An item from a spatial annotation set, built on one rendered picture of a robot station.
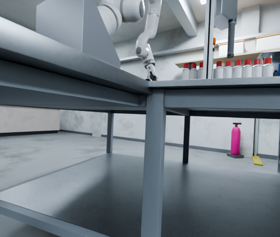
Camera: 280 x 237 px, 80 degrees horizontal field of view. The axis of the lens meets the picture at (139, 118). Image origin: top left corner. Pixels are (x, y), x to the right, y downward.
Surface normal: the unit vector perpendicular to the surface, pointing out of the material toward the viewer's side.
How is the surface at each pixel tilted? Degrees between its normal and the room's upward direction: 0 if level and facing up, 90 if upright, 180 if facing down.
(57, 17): 90
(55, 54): 90
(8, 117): 90
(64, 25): 90
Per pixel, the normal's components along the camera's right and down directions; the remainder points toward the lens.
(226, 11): 0.57, 0.03
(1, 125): 0.85, 0.04
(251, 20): -0.52, -0.02
